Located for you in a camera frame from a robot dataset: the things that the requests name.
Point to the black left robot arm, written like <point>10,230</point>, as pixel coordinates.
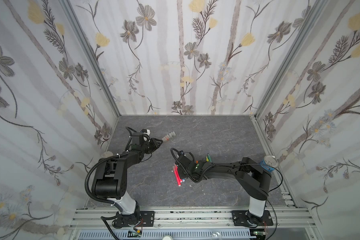
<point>106,181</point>

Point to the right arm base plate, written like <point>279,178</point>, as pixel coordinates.
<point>243,217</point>

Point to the pink marker pen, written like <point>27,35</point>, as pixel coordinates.
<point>176,179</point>

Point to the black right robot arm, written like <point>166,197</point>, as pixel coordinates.
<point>253,178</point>

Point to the aluminium frame rail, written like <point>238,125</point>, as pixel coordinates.
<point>195,217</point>

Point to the blue soup can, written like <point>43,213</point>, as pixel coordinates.
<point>269,163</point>

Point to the white vented cable duct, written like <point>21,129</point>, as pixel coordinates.
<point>186,234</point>

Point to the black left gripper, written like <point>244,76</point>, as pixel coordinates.
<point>153,141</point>

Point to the round silver lid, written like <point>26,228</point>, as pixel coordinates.
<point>107,154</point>

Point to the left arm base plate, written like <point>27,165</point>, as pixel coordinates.
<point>144,218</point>

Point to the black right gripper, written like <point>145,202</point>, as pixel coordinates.
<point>189,168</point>

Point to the red marker pen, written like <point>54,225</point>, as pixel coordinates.
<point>177,175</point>

